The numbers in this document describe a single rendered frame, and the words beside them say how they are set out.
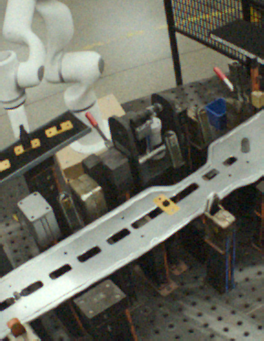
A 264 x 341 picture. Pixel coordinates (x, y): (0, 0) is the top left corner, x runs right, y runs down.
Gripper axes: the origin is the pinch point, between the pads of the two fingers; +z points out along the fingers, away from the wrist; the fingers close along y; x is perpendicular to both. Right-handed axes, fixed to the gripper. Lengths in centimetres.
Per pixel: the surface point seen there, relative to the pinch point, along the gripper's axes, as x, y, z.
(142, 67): 100, -201, 118
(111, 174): 21.6, 12.5, 13.7
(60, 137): 10.9, 1.7, 2.7
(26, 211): -6.6, 21.2, 7.8
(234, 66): 72, -1, -2
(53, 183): 4.5, 3.8, 17.0
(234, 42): 96, -43, 16
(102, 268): 8.0, 40.9, 18.8
